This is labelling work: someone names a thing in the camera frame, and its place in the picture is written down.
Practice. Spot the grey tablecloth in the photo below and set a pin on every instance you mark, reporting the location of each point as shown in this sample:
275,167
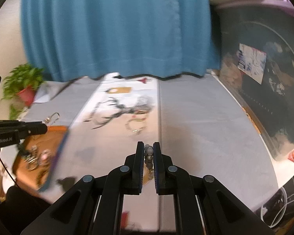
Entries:
205,132

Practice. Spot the green potted plant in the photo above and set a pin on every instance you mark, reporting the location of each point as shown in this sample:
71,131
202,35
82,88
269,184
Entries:
22,76

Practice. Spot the white printed table runner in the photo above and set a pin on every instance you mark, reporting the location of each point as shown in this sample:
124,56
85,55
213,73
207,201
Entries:
117,146

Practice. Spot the white blue sticker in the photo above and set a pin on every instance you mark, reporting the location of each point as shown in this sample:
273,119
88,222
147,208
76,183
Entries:
251,62

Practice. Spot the orange metal tray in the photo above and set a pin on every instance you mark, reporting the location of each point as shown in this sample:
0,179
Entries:
27,173

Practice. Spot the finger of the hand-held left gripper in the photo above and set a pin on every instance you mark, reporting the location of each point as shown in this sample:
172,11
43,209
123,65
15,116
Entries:
34,128

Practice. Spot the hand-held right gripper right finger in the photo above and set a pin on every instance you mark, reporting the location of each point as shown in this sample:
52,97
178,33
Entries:
161,173

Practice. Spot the red flower pot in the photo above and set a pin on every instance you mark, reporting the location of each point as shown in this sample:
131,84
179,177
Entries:
27,95

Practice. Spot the blue curtain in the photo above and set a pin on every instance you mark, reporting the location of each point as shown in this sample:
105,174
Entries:
117,29

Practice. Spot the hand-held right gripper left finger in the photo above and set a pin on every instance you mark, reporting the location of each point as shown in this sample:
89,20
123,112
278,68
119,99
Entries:
134,173

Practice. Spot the silver carabiner clip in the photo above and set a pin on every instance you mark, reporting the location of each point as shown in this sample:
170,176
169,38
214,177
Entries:
52,118

